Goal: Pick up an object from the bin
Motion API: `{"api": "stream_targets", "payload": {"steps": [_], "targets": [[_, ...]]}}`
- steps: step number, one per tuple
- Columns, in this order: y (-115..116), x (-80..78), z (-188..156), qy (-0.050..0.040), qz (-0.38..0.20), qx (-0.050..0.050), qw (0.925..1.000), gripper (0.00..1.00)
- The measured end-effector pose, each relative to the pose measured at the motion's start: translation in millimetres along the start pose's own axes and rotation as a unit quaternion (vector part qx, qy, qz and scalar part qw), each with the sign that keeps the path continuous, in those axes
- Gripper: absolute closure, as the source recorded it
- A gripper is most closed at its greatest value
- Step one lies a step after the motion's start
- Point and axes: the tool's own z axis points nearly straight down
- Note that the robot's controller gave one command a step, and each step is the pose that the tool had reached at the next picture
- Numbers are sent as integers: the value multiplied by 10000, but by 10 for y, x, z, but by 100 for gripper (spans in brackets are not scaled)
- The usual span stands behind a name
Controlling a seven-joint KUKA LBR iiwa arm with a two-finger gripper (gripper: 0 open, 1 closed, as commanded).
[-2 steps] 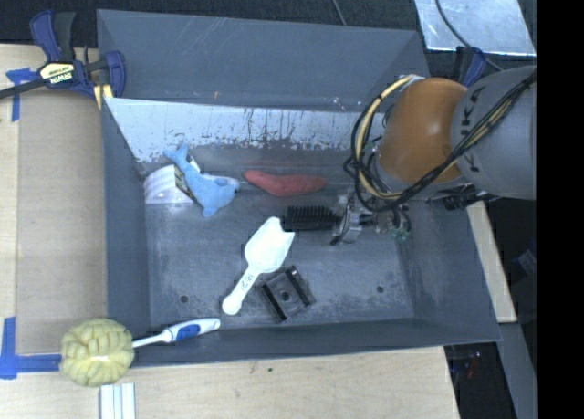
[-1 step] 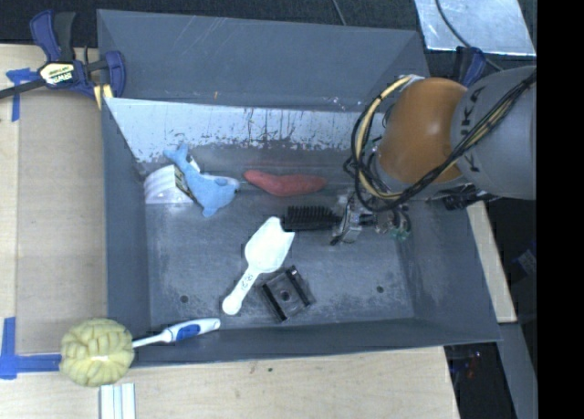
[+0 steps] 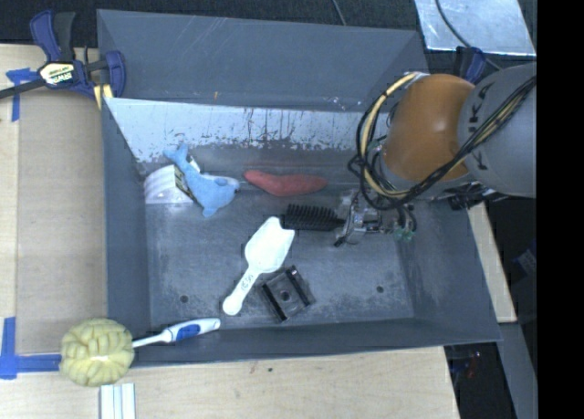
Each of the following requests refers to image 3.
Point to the red toy sweet potato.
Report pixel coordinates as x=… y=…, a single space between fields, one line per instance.
x=285 y=183

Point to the grey metal bin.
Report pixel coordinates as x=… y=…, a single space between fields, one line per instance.
x=347 y=280

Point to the black metal block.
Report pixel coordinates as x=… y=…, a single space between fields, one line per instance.
x=286 y=294

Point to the black bristle brush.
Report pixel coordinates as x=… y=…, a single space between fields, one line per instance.
x=308 y=217

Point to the white plastic scoop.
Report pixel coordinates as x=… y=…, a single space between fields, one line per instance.
x=267 y=246

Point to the white ribbed cup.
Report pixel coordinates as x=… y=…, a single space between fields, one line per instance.
x=159 y=186

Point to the blue toy dolphin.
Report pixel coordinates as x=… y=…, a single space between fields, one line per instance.
x=207 y=189

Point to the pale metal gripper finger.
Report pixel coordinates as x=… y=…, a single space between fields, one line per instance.
x=349 y=203
x=349 y=235

